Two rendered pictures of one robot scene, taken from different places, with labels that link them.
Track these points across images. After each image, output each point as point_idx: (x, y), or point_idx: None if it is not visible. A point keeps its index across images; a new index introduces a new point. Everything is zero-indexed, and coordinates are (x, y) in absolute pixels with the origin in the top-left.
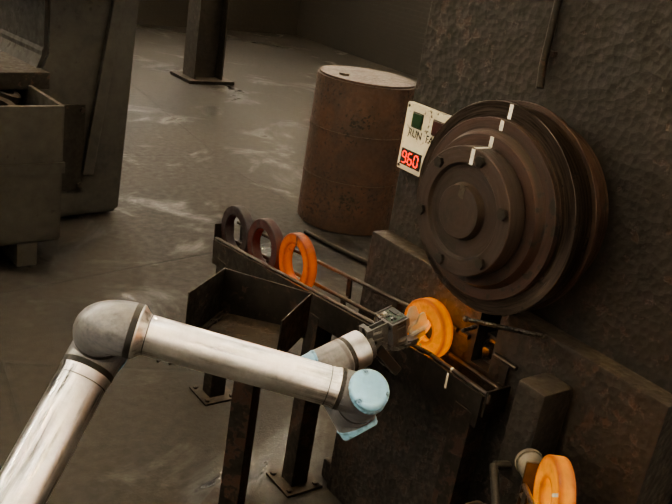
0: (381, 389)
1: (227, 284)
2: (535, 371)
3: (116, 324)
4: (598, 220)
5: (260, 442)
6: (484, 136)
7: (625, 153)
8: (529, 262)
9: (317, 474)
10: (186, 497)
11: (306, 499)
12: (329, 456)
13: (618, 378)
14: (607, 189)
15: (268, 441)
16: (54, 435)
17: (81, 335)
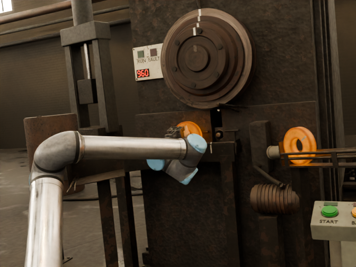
0: (202, 139)
1: None
2: (248, 126)
3: (68, 139)
4: (254, 42)
5: (101, 266)
6: (193, 25)
7: (249, 18)
8: (236, 67)
9: (141, 264)
10: None
11: None
12: (139, 257)
13: (287, 104)
14: None
15: (104, 264)
16: (52, 214)
17: (46, 156)
